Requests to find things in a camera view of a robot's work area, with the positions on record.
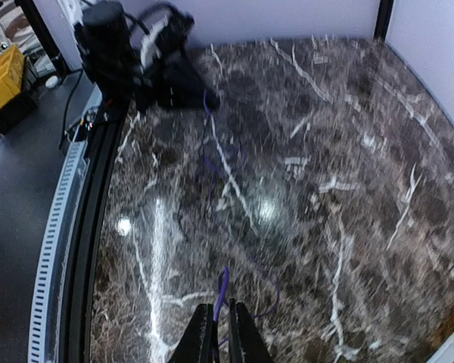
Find black front rail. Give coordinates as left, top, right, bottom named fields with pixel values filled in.
left=58, top=111, right=127, bottom=362

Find white slotted cable duct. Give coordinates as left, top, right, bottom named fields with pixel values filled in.
left=27, top=141, right=89, bottom=362

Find right black frame post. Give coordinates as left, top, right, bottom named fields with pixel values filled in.
left=374, top=0, right=394, bottom=41

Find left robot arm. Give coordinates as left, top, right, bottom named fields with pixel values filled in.
left=74, top=1, right=220, bottom=113

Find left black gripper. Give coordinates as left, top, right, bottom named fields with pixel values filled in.
left=135, top=60, right=221, bottom=112

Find white plastic bin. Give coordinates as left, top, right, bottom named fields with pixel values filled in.
left=427, top=334, right=454, bottom=363

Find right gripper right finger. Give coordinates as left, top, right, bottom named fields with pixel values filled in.
left=229, top=299, right=274, bottom=363

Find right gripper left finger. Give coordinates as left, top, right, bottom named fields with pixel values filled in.
left=168, top=303, right=213, bottom=363

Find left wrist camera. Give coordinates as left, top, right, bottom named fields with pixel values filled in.
left=137, top=2, right=194, bottom=70

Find yellow bins outside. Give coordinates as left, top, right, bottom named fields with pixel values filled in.
left=0, top=44, right=39, bottom=135

